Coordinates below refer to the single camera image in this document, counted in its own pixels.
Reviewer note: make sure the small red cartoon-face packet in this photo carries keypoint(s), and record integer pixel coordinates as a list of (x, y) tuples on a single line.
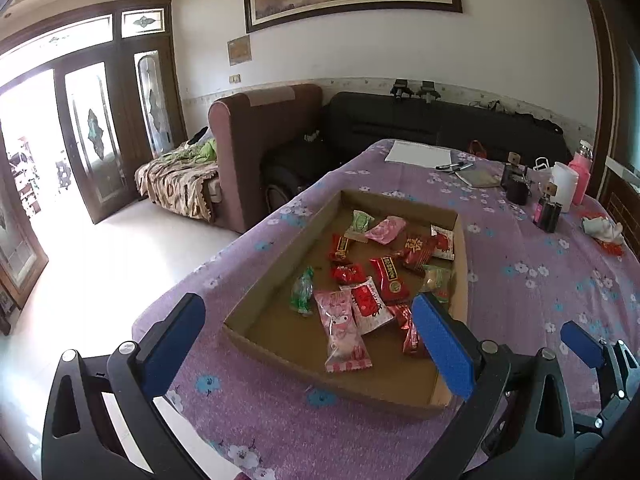
[(348, 273)]

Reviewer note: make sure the dark red gold-print snack packet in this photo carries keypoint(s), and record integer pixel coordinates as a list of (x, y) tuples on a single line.
[(416, 252)]

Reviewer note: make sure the wooden glass door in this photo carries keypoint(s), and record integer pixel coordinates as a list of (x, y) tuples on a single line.
[(92, 135), (152, 95)]

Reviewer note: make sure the black canister with wooden knob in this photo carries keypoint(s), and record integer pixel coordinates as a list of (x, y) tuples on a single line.
[(517, 190), (547, 215)]

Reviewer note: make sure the clear green-edged snack packet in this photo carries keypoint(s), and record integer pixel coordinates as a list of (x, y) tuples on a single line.
[(435, 281)]

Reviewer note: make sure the black pen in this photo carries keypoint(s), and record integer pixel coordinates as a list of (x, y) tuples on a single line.
[(447, 166), (464, 166)]

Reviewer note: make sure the white and green snack packet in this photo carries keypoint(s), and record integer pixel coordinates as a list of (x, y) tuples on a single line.
[(360, 224)]

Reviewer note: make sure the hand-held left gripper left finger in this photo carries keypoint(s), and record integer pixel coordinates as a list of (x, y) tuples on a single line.
[(170, 342)]

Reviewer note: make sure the white and green cloth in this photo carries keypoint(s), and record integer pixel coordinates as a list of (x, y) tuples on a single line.
[(602, 227)]

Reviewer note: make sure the clear plastic box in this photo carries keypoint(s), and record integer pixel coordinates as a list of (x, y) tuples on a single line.
[(541, 163)]

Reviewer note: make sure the white paper sheet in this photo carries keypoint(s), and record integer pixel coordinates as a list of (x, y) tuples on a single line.
[(417, 152)]

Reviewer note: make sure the green and white candy packet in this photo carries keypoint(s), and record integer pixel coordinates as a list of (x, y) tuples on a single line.
[(302, 292)]

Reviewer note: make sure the white packet with red print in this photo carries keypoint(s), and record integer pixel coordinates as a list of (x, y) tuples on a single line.
[(443, 242), (370, 305)]

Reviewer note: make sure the shallow cardboard box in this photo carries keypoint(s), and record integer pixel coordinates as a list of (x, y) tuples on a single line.
[(300, 350)]

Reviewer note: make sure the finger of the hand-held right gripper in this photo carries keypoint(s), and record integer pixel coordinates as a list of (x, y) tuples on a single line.
[(582, 342), (620, 430)]

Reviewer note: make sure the black sofa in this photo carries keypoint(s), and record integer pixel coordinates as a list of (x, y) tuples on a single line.
[(400, 120)]

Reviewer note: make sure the red tassel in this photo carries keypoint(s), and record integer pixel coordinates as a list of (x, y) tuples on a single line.
[(612, 248)]

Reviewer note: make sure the long red gold-label snack packet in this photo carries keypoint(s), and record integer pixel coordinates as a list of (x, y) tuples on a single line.
[(341, 247)]

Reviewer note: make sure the leopard print blanket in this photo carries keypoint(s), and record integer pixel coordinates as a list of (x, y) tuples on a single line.
[(170, 185)]

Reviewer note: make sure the brown armchair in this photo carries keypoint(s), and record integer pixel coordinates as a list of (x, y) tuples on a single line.
[(260, 135)]

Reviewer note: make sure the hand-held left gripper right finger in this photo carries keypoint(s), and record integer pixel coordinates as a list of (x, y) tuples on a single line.
[(445, 345)]

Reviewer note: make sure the small red bag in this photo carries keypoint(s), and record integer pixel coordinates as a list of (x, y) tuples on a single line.
[(477, 149)]

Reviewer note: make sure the tan notebook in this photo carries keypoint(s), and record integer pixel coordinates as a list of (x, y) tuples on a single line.
[(480, 177)]

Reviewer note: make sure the pink packet with red label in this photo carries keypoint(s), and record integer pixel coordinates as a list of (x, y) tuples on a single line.
[(342, 332)]

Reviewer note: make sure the pink thermos bottle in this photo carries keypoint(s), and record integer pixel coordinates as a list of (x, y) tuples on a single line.
[(582, 175)]

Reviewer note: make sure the long red packet round emblem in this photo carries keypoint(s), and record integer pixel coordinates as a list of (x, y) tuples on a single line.
[(391, 277)]

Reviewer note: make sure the white plastic jar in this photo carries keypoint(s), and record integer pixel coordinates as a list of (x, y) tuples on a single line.
[(565, 187)]

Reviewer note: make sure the large pink cartoon snack packet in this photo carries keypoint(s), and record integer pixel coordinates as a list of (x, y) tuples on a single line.
[(385, 230)]

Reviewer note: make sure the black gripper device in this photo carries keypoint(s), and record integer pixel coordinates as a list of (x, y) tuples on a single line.
[(429, 90), (401, 89)]

